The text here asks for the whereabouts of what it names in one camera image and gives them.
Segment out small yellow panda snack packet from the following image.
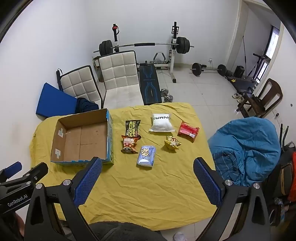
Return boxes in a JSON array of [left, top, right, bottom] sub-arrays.
[[164, 136, 182, 151]]

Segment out light blue tissue pack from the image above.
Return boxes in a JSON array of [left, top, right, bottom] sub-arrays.
[[136, 145, 157, 168]]

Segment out white barbell rack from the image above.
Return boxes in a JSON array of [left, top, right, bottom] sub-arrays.
[[112, 22, 179, 84]]

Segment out black backpack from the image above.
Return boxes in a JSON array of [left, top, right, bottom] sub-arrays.
[[266, 142, 296, 204]]

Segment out grey cable handle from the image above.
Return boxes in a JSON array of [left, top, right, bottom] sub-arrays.
[[154, 51, 167, 65]]

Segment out brown cardboard carton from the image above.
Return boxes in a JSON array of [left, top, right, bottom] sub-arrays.
[[93, 57, 102, 82]]

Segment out orange panda snack packet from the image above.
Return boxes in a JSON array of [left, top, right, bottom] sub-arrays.
[[121, 135, 141, 154]]

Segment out blue foam mat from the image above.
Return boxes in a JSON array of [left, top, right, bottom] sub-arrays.
[[35, 83, 79, 121]]

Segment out white soft packet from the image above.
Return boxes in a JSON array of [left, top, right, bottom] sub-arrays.
[[149, 113, 175, 133]]

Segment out small barbell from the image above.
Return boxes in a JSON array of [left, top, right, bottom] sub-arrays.
[[190, 62, 228, 77]]

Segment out blue bean bag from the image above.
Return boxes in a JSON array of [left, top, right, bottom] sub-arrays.
[[207, 116, 281, 187]]

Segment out cardboard box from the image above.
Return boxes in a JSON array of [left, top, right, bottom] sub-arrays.
[[50, 108, 114, 165]]

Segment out yellow table cloth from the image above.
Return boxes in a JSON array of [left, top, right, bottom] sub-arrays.
[[30, 102, 219, 231]]

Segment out black weight bench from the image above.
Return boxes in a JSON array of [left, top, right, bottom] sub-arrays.
[[138, 64, 162, 106]]

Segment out dark blue cloth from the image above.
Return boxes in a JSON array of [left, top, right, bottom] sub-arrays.
[[75, 98, 100, 114]]

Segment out white padded chair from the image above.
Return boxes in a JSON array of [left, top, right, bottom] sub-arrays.
[[60, 65, 103, 109], [98, 50, 144, 109]]

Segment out red packet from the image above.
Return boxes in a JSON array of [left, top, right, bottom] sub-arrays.
[[177, 121, 200, 142]]

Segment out person's dark fleece clothing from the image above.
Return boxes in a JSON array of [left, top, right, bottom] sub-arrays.
[[89, 221, 167, 241]]

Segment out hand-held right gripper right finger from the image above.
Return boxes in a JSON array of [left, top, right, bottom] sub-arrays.
[[193, 157, 271, 241]]

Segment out window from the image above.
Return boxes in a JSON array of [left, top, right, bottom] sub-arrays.
[[265, 25, 280, 61]]

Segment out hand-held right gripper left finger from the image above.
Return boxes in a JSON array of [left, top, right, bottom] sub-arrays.
[[24, 157, 103, 241]]

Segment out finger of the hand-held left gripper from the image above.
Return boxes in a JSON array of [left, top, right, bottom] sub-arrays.
[[0, 161, 23, 180], [0, 162, 49, 193]]

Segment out black wipes packet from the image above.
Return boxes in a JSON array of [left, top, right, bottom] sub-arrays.
[[125, 120, 141, 138]]

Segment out barbell with black plates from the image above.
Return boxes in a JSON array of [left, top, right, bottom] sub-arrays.
[[94, 37, 195, 56]]

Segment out black treadmill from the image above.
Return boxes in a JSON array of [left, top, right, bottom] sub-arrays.
[[228, 53, 270, 93]]

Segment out dark wooden chair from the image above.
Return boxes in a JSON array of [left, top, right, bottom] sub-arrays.
[[236, 78, 283, 118]]

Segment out black grip bar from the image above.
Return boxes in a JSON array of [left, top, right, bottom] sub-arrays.
[[56, 68, 64, 92]]

